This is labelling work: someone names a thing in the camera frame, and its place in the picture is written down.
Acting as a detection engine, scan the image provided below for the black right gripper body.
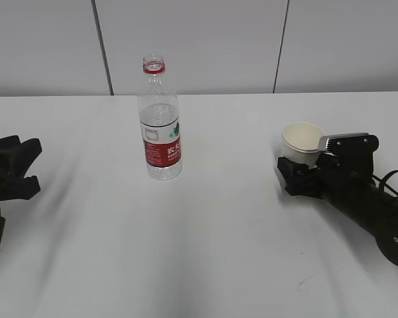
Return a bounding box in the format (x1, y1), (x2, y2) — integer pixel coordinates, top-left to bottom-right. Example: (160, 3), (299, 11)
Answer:
(313, 155), (381, 202)

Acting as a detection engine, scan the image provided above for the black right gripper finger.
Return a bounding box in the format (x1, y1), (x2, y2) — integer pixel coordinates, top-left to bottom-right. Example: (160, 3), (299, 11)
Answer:
(277, 157), (318, 195)

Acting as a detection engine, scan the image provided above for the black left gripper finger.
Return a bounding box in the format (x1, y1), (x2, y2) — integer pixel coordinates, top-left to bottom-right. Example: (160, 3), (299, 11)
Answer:
(0, 135), (42, 178)
(0, 176), (40, 201)

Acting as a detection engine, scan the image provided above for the white paper cup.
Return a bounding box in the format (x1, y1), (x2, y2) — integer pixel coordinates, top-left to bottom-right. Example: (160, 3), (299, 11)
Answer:
(281, 122), (324, 168)

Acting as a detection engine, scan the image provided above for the clear water bottle red label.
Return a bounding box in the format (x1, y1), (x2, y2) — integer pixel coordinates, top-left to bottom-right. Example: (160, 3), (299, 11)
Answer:
(137, 54), (182, 181)

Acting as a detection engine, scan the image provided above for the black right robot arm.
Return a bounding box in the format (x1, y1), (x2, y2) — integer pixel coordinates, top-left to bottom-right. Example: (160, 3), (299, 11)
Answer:
(277, 157), (398, 266)

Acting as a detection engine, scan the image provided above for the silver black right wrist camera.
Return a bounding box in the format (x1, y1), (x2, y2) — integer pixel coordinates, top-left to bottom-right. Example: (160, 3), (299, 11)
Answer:
(318, 132), (379, 180)

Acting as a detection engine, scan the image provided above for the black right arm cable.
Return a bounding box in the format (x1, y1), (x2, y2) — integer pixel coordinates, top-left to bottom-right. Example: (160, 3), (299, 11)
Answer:
(373, 169), (398, 201)

